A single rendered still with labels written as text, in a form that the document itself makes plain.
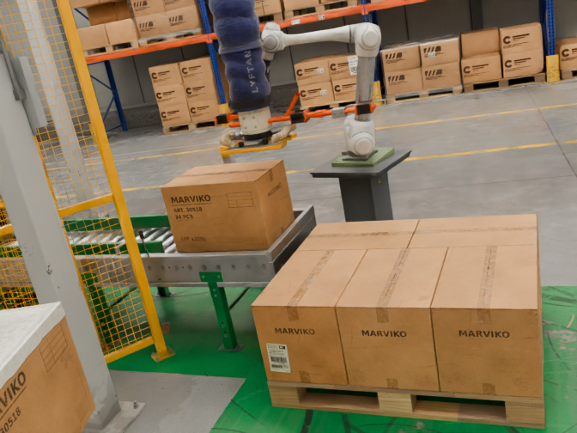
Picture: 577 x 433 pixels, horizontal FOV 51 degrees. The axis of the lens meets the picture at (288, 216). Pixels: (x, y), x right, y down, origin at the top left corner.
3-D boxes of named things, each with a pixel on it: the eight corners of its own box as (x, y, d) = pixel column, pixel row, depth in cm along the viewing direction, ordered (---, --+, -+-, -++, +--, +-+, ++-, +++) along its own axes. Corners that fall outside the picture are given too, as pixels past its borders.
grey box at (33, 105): (6, 131, 269) (-16, 64, 260) (15, 129, 274) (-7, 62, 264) (40, 127, 261) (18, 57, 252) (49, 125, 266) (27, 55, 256)
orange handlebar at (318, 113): (209, 131, 337) (209, 125, 335) (230, 120, 363) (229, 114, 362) (376, 111, 305) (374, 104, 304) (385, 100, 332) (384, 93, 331)
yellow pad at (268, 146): (221, 155, 327) (220, 146, 325) (228, 150, 336) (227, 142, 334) (281, 149, 315) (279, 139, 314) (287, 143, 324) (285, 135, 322)
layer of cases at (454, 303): (267, 381, 287) (250, 305, 274) (329, 283, 373) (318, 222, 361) (543, 399, 240) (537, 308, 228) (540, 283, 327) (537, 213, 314)
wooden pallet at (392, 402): (272, 406, 291) (266, 381, 287) (332, 304, 378) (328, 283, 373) (544, 429, 245) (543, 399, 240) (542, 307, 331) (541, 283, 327)
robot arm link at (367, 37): (371, 149, 384) (376, 160, 364) (345, 149, 384) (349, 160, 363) (379, 21, 355) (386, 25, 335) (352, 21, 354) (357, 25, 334)
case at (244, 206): (177, 252, 356) (160, 187, 343) (209, 226, 391) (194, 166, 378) (270, 250, 332) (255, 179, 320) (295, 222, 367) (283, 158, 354)
